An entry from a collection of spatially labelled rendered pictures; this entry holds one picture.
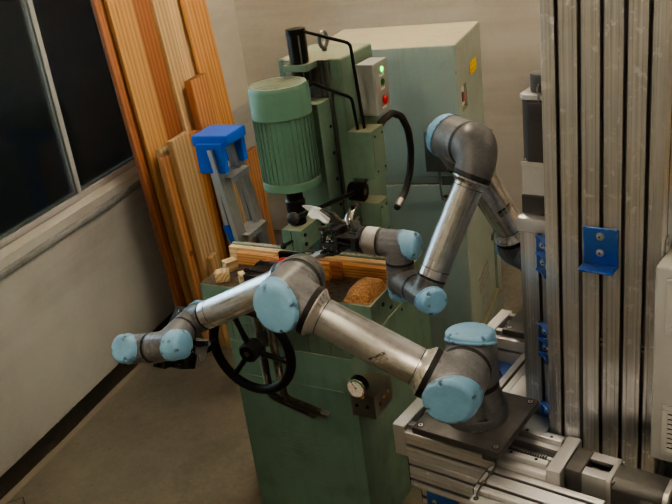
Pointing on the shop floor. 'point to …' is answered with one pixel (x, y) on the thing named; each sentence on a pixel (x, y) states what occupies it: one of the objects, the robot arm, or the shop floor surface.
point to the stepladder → (227, 137)
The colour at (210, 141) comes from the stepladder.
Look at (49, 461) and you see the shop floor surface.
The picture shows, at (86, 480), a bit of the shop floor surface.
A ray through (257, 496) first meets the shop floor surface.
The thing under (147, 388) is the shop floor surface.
